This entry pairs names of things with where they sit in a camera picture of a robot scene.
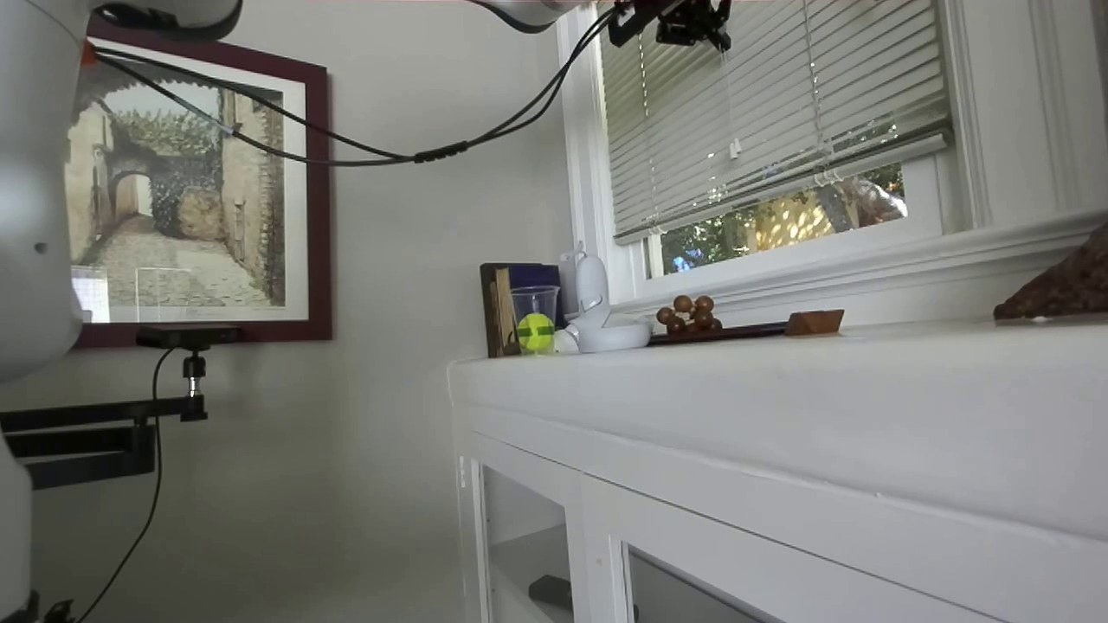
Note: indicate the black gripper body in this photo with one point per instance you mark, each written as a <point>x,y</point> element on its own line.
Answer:
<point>677,21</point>

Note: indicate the beige window blinds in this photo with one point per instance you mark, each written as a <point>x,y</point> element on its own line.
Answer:
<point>809,87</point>

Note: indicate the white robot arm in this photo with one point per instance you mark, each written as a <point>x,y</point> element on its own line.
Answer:
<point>38,62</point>

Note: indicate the white swan figurine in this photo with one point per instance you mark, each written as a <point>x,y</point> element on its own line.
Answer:
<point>582,295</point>

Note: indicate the brown wooden bead figure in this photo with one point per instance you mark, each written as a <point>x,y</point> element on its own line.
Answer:
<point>690,318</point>

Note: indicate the clear drinking glass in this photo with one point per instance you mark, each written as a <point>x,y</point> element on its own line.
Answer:
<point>533,298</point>

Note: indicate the white shallow dish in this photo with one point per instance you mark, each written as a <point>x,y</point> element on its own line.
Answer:
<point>613,339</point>

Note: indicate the dark wooden tray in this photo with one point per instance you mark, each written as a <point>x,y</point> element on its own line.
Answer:
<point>799,324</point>

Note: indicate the green tennis ball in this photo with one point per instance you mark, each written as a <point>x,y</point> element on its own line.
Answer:
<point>533,334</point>

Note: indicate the framed street painting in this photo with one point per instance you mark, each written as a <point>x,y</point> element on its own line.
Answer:
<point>198,191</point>

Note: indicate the white glass-door cabinet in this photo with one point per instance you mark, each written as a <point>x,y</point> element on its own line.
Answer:
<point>967,466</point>

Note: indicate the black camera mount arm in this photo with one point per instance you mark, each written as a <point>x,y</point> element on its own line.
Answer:
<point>105,426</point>

